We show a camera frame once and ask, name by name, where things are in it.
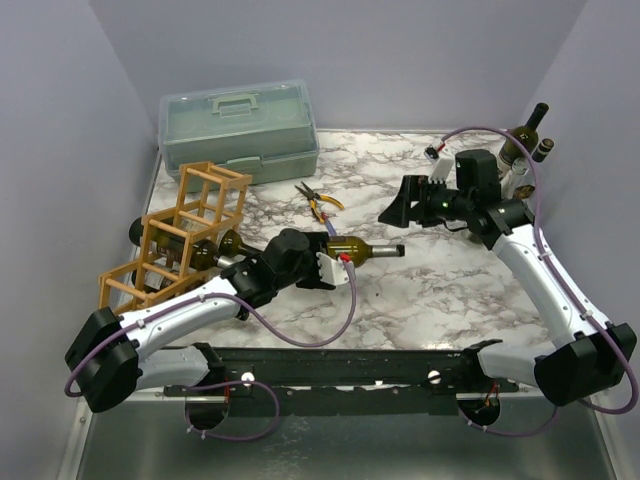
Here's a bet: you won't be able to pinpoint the brown label wine bottle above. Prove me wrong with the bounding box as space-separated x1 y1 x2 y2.
326 236 405 267

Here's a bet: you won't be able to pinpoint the dark green wine bottle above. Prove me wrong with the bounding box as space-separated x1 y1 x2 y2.
128 217 236 271

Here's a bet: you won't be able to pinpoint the green bottle silver neck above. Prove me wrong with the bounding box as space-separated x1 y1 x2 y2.
218 229 262 258

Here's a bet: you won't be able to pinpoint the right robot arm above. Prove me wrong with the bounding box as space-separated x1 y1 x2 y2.
378 149 637 406

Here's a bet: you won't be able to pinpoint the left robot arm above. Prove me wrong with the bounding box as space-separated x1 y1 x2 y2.
64 229 348 413

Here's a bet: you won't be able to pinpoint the clear glass bottle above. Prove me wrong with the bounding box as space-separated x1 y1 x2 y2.
464 157 534 241

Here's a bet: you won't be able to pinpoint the green bottle back right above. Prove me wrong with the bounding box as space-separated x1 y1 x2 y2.
498 102 549 172

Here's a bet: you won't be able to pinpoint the small dark cap bottle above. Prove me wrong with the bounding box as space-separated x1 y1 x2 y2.
531 138 555 163

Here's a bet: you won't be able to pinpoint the wooden wine rack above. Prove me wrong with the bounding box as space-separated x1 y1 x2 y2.
99 162 252 315

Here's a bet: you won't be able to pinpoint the bottle in rack bottom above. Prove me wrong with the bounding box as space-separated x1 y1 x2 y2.
130 268 179 293

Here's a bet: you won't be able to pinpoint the blue red screwdriver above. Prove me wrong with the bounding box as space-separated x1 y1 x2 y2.
322 214 337 237

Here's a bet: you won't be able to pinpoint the green plastic toolbox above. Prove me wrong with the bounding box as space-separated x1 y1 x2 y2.
158 80 319 184

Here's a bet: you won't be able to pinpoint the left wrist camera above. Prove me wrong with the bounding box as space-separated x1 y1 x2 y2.
316 252 353 287

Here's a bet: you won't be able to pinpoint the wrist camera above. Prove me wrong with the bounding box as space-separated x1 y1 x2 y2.
424 140 454 183
316 252 353 287

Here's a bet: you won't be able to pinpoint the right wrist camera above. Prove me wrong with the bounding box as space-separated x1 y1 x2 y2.
424 140 454 183

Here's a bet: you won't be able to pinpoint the yellow handled pliers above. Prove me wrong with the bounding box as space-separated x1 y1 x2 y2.
294 182 345 224

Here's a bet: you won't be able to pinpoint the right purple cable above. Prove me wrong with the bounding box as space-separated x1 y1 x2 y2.
437 127 632 437

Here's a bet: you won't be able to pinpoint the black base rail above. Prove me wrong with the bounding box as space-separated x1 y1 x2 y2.
163 343 518 418

